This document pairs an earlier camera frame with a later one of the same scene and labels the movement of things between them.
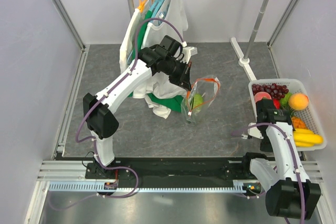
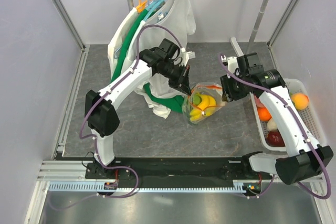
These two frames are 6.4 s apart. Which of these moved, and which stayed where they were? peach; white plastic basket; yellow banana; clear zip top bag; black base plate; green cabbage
Moved: clear zip top bag; yellow banana
Stayed: white plastic basket; green cabbage; black base plate; peach
